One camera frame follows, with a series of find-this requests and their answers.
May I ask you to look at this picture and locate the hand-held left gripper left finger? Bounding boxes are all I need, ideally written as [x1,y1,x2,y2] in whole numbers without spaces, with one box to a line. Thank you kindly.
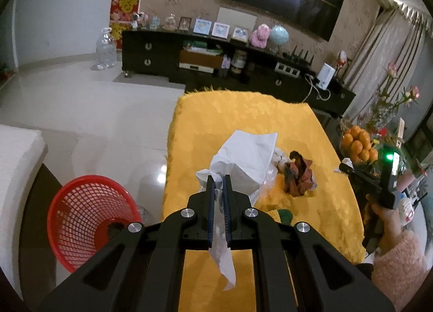
[37,175,217,312]

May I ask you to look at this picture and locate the white sofa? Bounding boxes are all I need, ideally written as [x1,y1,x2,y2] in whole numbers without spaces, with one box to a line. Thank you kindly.
[0,125,46,292]

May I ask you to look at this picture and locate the brown snack wrapper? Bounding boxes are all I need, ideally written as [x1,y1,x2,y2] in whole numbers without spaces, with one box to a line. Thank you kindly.
[283,150,317,196]

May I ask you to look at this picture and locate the red wall poster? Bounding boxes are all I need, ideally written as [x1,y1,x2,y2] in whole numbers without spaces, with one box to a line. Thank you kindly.
[109,0,142,50]

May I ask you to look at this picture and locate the white power strip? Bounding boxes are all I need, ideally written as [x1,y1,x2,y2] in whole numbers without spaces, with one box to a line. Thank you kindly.
[275,62,301,77]

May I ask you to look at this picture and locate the white tissue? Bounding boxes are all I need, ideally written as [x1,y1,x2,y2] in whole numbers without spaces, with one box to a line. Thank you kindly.
[195,130,278,291]

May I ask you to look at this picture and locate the yellow tablecloth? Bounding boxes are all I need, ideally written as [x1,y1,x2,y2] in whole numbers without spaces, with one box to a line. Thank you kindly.
[162,86,365,312]

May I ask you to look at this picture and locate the pink plush toy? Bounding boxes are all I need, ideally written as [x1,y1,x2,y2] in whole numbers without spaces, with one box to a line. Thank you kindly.
[250,24,271,47]

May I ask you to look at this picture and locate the white cable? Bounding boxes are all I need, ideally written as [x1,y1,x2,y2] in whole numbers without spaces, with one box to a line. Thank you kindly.
[303,73,332,103]

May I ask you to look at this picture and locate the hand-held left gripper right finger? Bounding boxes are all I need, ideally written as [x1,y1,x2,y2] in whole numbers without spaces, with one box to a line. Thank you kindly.
[222,174,395,312]

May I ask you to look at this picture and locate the white picture frame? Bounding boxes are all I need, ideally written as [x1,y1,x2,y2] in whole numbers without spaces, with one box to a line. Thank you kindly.
[212,22,231,38]

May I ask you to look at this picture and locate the brown box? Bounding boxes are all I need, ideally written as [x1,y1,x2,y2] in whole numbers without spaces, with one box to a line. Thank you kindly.
[179,50,224,70]

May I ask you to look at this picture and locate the black television cabinet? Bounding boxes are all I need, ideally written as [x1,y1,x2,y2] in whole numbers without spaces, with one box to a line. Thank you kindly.
[121,29,356,118]

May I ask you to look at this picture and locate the blue picture frame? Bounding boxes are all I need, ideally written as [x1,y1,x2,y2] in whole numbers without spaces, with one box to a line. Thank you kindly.
[193,18,212,34]

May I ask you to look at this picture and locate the clear air cushion wrap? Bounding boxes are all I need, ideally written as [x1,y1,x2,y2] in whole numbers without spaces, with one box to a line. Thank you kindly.
[271,146,289,174]

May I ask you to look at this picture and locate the black router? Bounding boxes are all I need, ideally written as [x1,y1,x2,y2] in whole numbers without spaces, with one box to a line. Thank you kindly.
[282,46,315,62]

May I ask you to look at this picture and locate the light picture frame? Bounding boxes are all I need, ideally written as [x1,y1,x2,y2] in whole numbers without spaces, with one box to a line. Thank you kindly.
[232,26,251,42]

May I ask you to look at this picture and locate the white box device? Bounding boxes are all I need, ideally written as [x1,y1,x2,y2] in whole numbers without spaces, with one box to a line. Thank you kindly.
[318,63,335,90]

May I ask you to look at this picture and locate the clear ribbed plastic wrapper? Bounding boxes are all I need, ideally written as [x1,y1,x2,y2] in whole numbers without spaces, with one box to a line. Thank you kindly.
[259,163,298,211]

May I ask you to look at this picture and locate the white leaning board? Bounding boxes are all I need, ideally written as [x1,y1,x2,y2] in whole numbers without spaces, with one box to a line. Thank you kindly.
[217,7,258,31]

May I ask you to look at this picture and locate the glass jar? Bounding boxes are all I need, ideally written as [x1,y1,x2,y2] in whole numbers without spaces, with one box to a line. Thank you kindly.
[232,50,247,72]

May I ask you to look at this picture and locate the person's right forearm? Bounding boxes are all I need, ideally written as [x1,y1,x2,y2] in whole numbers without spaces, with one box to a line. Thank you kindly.
[370,229,431,311]

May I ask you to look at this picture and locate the pile of oranges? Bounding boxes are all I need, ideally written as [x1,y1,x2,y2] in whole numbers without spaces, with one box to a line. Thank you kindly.
[340,124,379,164]

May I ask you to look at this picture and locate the pink artificial flowers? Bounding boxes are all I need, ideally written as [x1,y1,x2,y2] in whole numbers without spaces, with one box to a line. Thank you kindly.
[372,62,422,130]

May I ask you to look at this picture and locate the red plastic mesh basket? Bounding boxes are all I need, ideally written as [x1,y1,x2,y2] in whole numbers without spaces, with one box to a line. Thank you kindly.
[47,175,143,274]

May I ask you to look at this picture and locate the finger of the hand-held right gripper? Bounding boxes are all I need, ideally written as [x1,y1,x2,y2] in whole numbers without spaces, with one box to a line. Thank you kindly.
[333,160,383,192]

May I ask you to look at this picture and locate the beige curtain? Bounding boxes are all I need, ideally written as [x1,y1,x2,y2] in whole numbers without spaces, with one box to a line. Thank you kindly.
[338,1,428,120]

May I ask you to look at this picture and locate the green books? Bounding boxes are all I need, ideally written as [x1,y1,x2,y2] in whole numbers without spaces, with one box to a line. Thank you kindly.
[183,41,224,54]

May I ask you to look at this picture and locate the person's right hand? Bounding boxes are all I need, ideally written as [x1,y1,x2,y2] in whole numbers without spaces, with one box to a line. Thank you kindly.
[370,202,404,256]

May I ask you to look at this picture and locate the light blue globe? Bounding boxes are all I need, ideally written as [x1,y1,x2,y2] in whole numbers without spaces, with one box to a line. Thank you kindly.
[270,24,289,54]

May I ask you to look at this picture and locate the red and white figurine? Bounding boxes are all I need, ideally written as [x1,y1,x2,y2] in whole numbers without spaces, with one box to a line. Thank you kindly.
[336,50,352,79]

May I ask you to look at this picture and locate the clear large water bottle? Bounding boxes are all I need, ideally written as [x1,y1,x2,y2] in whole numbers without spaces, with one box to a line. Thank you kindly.
[96,27,118,70]

